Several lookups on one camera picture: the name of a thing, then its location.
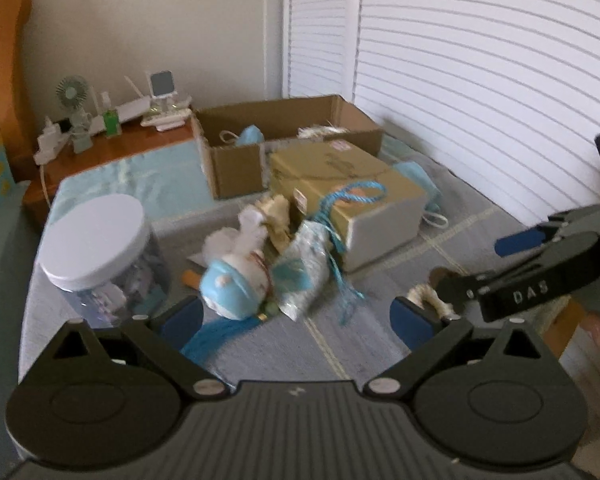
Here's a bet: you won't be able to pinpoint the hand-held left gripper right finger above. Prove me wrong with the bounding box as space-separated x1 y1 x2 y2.
364 296 551 398

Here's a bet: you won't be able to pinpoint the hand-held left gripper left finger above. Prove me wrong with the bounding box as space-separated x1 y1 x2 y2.
55 296 231 401

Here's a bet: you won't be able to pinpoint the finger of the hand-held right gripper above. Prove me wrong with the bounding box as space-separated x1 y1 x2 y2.
430 232 600 323
495 205 600 258

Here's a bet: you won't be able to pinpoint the cream rope knot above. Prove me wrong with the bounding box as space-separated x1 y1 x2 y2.
409 282 462 322

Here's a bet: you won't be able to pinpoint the blue tassel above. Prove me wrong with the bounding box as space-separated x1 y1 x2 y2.
180 310 262 367

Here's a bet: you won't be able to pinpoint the white and blue plush toy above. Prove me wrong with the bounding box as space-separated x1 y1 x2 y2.
200 205 276 321

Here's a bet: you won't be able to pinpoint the blue face mask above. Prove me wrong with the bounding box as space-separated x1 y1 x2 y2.
394 160 449 227
220 125 267 149

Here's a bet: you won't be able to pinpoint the clear plastic bag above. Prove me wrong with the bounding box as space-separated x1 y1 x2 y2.
272 220 331 321

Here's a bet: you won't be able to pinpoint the blue rope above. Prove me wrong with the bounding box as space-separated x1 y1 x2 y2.
317 182 387 326

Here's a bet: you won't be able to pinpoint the cream cloth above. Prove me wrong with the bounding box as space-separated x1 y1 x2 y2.
257 194 295 256

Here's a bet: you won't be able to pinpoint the cardboard box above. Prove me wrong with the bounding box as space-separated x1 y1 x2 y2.
192 94 386 201

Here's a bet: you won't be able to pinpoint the grey plaid bedsheet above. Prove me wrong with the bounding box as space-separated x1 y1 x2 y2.
17 145 600 461

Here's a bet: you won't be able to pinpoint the clear jar with white lid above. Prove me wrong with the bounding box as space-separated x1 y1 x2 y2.
39 194 173 328

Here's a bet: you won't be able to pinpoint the gold tissue pack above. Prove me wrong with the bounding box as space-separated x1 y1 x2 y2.
270 141 428 273

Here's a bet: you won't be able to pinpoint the light blue blanket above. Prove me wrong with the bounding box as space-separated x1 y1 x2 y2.
46 139 222 232

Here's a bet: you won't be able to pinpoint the wooden nightstand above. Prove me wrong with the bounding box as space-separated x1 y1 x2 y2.
22 115 197 227

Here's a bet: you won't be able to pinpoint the white window blinds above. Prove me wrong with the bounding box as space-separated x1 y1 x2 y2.
282 0 600 233

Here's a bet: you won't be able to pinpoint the green label bottle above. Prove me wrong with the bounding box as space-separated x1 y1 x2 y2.
100 91 122 139

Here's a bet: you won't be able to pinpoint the white fluffy item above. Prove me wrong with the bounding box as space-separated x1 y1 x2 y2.
297 121 352 141

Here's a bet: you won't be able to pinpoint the white router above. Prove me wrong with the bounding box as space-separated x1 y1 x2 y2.
114 76 157 124

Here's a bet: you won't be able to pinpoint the small white screen device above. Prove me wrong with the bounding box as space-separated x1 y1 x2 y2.
145 70 179 99

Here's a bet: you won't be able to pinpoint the small green desk fan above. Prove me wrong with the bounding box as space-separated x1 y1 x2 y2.
55 76 94 154

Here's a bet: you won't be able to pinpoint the wooden headboard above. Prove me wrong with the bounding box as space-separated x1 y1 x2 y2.
0 0 34 186

